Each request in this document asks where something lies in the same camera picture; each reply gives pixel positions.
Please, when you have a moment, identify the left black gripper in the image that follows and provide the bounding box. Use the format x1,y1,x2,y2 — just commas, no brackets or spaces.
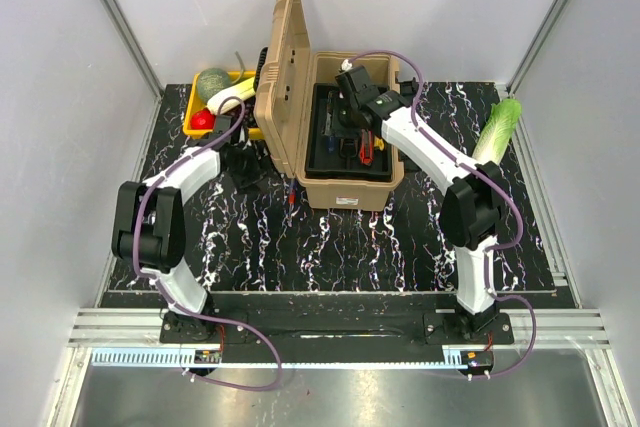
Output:
227,140,282,194

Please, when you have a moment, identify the blue screwdriver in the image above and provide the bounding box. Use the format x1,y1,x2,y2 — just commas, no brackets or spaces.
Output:
323,90,341,153
286,178,297,226

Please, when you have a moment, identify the yellow utility knife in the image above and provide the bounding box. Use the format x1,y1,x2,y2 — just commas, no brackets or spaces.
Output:
374,137,385,151

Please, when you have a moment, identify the red black utility knife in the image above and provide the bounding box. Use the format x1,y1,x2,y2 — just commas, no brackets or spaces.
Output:
359,130,375,166

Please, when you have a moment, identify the black tool box tray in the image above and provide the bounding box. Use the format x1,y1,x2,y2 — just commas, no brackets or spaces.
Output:
304,83,393,182

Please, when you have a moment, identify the tan plastic tool box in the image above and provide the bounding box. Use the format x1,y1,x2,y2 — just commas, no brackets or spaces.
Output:
254,0,404,212

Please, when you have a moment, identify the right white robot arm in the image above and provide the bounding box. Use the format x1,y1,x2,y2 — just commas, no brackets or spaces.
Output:
336,61,504,343

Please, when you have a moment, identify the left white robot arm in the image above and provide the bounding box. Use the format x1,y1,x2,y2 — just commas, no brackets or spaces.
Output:
111,115,267,342

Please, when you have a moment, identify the purple grape bunch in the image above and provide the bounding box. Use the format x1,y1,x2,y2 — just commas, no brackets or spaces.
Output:
225,102,258,129

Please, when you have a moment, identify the red apple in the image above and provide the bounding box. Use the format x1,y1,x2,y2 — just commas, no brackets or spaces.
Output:
190,109,215,130

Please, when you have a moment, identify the green white leek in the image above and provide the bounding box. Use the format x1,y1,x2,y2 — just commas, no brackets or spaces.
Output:
206,77,255,116

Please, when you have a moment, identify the yellow plastic fruit tray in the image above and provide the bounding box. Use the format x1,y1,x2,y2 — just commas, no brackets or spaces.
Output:
183,71,256,139

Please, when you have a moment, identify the green netted melon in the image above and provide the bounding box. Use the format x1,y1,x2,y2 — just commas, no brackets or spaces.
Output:
196,67,232,103

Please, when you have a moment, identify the green napa cabbage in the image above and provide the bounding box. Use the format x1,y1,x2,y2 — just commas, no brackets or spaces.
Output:
472,98,522,165

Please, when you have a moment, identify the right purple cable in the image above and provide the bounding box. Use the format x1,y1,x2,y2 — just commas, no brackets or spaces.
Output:
342,50,539,381

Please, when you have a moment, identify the purple cable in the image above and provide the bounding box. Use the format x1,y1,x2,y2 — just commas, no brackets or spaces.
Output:
134,96,284,391
342,50,539,381

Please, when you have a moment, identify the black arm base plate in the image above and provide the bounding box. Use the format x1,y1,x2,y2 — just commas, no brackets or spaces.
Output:
160,293,514,364

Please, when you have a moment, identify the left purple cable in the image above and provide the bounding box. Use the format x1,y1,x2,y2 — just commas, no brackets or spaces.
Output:
134,96,284,391

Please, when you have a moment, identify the aluminium frame rail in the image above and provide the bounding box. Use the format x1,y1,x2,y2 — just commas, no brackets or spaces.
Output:
68,309,610,371

